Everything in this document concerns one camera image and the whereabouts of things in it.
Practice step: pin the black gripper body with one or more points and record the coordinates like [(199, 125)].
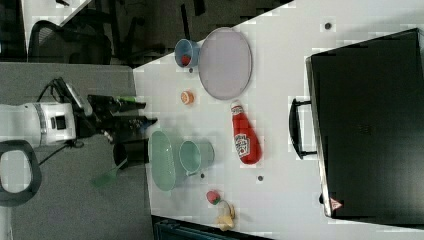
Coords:
[(100, 117)]

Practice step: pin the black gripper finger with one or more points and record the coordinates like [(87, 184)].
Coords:
[(125, 106), (135, 123)]

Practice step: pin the red ketchup bottle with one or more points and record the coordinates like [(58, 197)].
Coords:
[(245, 139)]

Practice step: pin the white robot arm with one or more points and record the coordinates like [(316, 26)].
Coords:
[(26, 127)]

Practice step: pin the green marker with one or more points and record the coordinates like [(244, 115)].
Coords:
[(127, 98)]

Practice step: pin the green spatula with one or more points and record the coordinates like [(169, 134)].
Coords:
[(107, 177)]

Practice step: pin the orange slice toy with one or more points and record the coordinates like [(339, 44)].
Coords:
[(187, 97)]

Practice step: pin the green cup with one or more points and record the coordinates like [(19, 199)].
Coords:
[(196, 156)]

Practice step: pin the black office chair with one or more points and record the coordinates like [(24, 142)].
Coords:
[(50, 43)]

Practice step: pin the red toy fruit in cup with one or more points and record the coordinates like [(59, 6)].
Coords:
[(185, 60)]

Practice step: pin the blue cup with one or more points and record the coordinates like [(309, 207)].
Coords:
[(187, 47)]

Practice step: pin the dark bin under table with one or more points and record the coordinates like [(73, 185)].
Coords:
[(171, 229)]

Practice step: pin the red strawberry toy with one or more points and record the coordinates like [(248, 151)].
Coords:
[(213, 197)]

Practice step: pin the grey round plate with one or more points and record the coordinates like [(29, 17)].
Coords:
[(225, 63)]

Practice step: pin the yellow banana toy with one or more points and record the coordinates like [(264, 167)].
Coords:
[(226, 215)]

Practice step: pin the black toaster oven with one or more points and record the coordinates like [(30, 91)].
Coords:
[(367, 108)]

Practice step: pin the black oven handle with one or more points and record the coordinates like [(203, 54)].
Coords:
[(295, 128)]

